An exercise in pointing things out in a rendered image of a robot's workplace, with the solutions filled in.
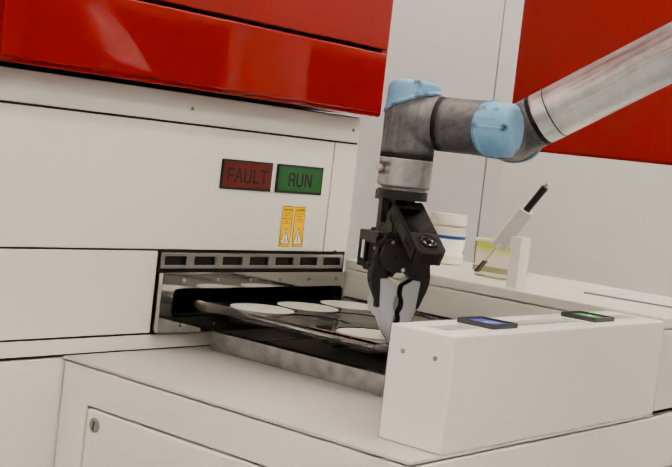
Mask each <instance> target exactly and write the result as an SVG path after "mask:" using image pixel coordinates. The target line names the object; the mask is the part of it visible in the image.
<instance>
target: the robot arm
mask: <svg viewBox="0 0 672 467"><path fill-rule="evenodd" d="M670 84H672V22H670V23H668V24H666V25H664V26H662V27H660V28H658V29H656V30H654V31H652V32H651V33H649V34H647V35H645V36H643V37H641V38H639V39H637V40H635V41H633V42H631V43H629V44H628V45H626V46H624V47H622V48H620V49H618V50H616V51H614V52H612V53H610V54H608V55H606V56H604V57H603V58H601V59H599V60H597V61H595V62H593V63H591V64H589V65H587V66H585V67H583V68H581V69H580V70H578V71H576V72H574V73H572V74H570V75H568V76H566V77H564V78H562V79H560V80H558V81H557V82H555V83H553V84H551V85H549V86H547V87H545V88H543V89H541V90H539V91H537V92H535V93H533V94H532V95H530V96H528V97H526V98H524V99H522V100H520V101H518V102H517V103H515V104H512V103H504V102H502V101H499V100H489V101H486V100H472V99H459V98H449V97H444V96H442V94H441V86H440V85H439V84H438V83H436V82H431V81H424V80H415V79H395V80H393V81H392V82H391V83H390V84H389V88H388V94H387V100H386V106H385V107H384V113H385V114H384V123H383V132H382V141H381V150H380V151H381V152H380V156H383V157H380V161H379V163H378V164H377V166H376V168H377V170H378V179H377V183H378V184H379V185H381V187H378V188H377V189H376V193H375V198H378V199H379V204H378V213H377V222H376V227H372V228H371V229H360V238H359V247H358V256H357V264H358V265H361V266H363V269H366V270H368V272H367V280H368V285H369V288H370V291H371V293H372V294H371V295H369V297H368V301H367V305H368V309H369V311H370V312H371V313H372V314H373V315H374V316H375V317H376V321H377V324H378V327H379V329H380V332H381V334H382V335H383V337H384V339H385V340H386V341H387V342H389V337H390V329H391V324H392V323H393V317H394V316H395V320H394V323H402V322H410V320H411V319H412V317H413V315H414V313H415V311H416V310H417V309H418V308H419V306H420V304H421V302H422V300H423V298H424V296H425V294H426V292H427V289H428V286H429V282H430V265H435V266H440V264H441V261H442V259H443V257H444V254H445V252H446V250H445V248H444V246H443V244H442V242H441V240H440V238H439V236H438V234H437V232H436V230H435V228H434V226H433V224H432V222H431V220H430V217H429V215H428V213H427V211H426V209H425V207H424V205H423V204H422V203H415V201H418V202H427V197H428V193H425V192H426V190H429V189H430V185H431V176H432V168H433V157H434V150H436V151H442V152H451V153H460V154H469V155H476V156H481V157H487V158H492V159H499V160H501V161H504V162H507V163H521V162H526V161H529V160H531V159H533V158H534V157H536V156H537V155H538V154H539V152H540V151H541V149H542V148H543V147H545V146H547V145H549V144H551V143H553V142H555V141H557V140H559V139H561V138H563V137H565V136H567V135H569V134H571V133H573V132H575V131H577V130H579V129H581V128H583V127H585V126H587V125H589V124H591V123H593V122H595V121H597V120H599V119H601V118H603V117H605V116H607V115H609V114H611V113H613V112H615V111H617V110H619V109H621V108H623V107H625V106H627V105H629V104H631V103H633V102H635V101H637V100H639V99H641V98H643V97H645V96H647V95H649V94H651V93H653V92H655V91H657V90H659V89H661V88H663V87H665V86H668V85H670ZM388 157H394V158H388ZM397 158H401V159H397ZM406 159H411V160H406ZM415 160H420V161H415ZM424 161H428V162H424ZM362 239H364V240H365V245H364V254H363V258H362V257H360V256H361V247H362ZM395 273H404V274H405V276H403V277H402V279H401V282H400V284H399V285H398V288H397V285H396V284H394V283H393V282H392V281H391V280H390V279H388V277H393V276H394V275H395Z"/></svg>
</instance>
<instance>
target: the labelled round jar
mask: <svg viewBox="0 0 672 467"><path fill-rule="evenodd" d="M467 221H468V217H467V216H466V215H460V214H452V213H443V212H433V213H432V214H431V222H432V224H433V226H434V228H435V230H436V232H437V234H438V236H439V238H440V240H441V242H442V244H443V246H444V248H445V250H446V252H445V254H444V257H443V259H442V261H441V264H446V265H461V264H462V263H463V256H464V247H465V239H466V229H465V227H466V226H467Z"/></svg>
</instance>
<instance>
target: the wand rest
mask: <svg viewBox="0 0 672 467"><path fill-rule="evenodd" d="M532 216H533V214H532V210H531V211H530V212H529V213H528V212H526V211H525V210H523V209H521V208H520V207H519V208H518V209H517V210H516V212H515V213H514V214H513V215H512V217H511V218H510V219H509V221H508V222H507V223H506V224H505V226H504V227H503V228H502V229H501V231H500V232H499V233H498V235H497V236H496V237H495V238H494V240H493V241H492V242H491V244H492V245H493V246H495V247H496V248H497V249H498V250H504V251H505V250H507V249H508V248H509V247H510V254H509V263H508V271H507V279H506V287H510V288H515V289H519V288H525V283H526V274H527V266H528V258H529V250H530V241H531V238H528V237H521V236H517V235H518V233H519V232H520V231H521V230H522V228H523V227H524V226H525V224H526V223H527V222H528V221H529V219H530V218H531V217H532ZM510 243H511V246H509V245H510Z"/></svg>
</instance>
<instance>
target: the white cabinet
mask: <svg viewBox="0 0 672 467"><path fill-rule="evenodd" d="M652 414H653V415H652V416H651V417H646V418H641V419H636V420H631V421H626V422H621V423H616V424H612V425H607V426H602V427H597V428H592V429H587V430H582V431H577V432H572V433H568V434H563V435H558V436H553V437H548V438H543V439H538V440H533V441H528V442H523V443H519V444H514V445H509V446H504V447H499V448H494V449H489V450H484V451H479V452H475V453H470V454H465V455H460V456H455V457H450V458H445V459H440V460H435V461H430V462H426V463H421V464H416V465H411V466H409V465H406V464H402V463H399V462H396V461H393V460H390V459H386V458H383V457H380V456H377V455H373V454H370V453H367V452H364V451H361V450H357V449H354V448H351V447H348V446H344V445H341V444H338V443H335V442H332V441H328V440H325V439H322V438H319V437H315V436H312V435H309V434H306V433H303V432H299V431H296V430H293V429H290V428H286V427H283V426H280V425H277V424H274V423H270V422H267V421H264V420H261V419H257V418H254V417H251V416H248V415H245V414H241V413H238V412H235V411H232V410H228V409H225V408H222V407H219V406H216V405H212V404H209V403H206V402H203V401H199V400H196V399H193V398H190V397H187V396H183V395H180V394H177V393H174V392H170V391H167V390H164V389H161V388H158V387H154V386H151V385H148V384H145V383H141V382H138V381H135V380H132V379H129V378H125V377H122V376H119V375H116V374H112V373H109V372H106V371H103V370H100V369H96V368H93V367H90V366H87V365H83V364H80V363H77V362H74V361H71V360H65V366H64V376H63V385H62V395H61V405H60V415H59V424H58V434H57V444H56V453H55V463H54V467H672V408H667V409H662V410H657V411H653V412H652Z"/></svg>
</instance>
